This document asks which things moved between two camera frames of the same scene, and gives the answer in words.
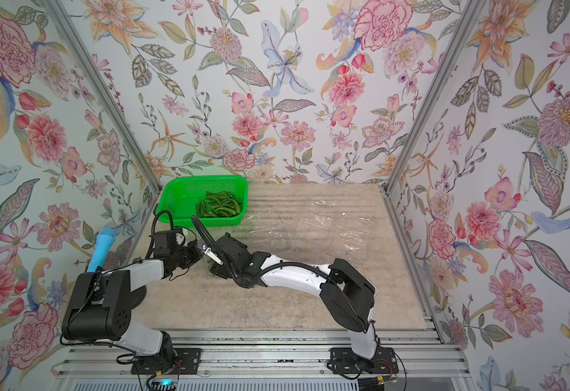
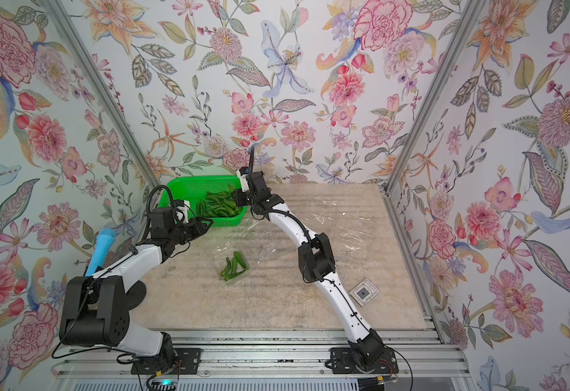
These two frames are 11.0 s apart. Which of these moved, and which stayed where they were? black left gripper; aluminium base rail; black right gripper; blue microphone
Moved: black left gripper; black right gripper
Stayed: aluminium base rail; blue microphone
